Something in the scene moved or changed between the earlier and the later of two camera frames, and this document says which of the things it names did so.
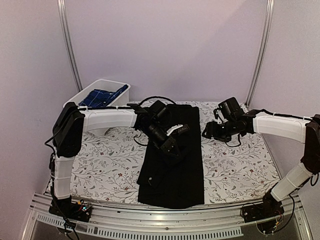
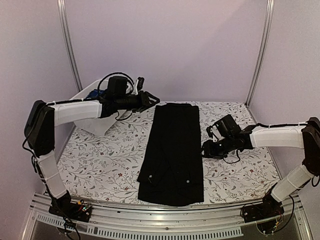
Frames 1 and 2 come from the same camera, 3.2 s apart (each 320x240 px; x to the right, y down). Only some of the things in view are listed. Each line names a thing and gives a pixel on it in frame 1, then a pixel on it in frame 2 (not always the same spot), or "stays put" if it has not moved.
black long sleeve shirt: x=176 y=182 stays put
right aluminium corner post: x=263 y=52 stays put
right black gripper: x=212 y=132 -> x=209 y=150
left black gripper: x=167 y=146 -> x=145 y=103
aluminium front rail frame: x=161 y=224 stays put
